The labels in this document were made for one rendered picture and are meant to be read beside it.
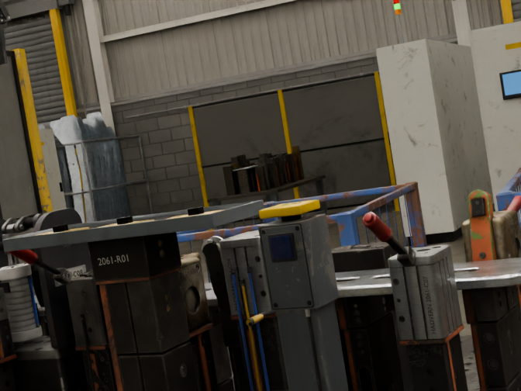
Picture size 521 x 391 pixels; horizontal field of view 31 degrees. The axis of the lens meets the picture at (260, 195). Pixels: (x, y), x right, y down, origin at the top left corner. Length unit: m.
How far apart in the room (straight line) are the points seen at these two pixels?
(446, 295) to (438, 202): 8.19
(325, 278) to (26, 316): 0.64
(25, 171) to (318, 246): 4.31
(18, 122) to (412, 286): 4.32
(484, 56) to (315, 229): 8.27
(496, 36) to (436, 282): 8.17
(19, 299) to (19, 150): 3.78
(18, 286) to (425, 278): 0.72
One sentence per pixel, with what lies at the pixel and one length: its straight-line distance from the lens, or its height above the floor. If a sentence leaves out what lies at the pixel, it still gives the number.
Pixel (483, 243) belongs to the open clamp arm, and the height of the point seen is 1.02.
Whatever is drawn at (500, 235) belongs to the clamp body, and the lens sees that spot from 1.62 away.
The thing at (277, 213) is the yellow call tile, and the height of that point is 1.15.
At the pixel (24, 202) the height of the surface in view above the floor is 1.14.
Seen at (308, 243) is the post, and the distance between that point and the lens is 1.19.
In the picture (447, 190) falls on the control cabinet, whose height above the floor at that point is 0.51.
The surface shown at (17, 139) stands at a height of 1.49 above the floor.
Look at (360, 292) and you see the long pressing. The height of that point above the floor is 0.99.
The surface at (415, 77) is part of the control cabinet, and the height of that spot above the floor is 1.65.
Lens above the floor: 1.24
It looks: 3 degrees down
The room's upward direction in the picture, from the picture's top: 9 degrees counter-clockwise
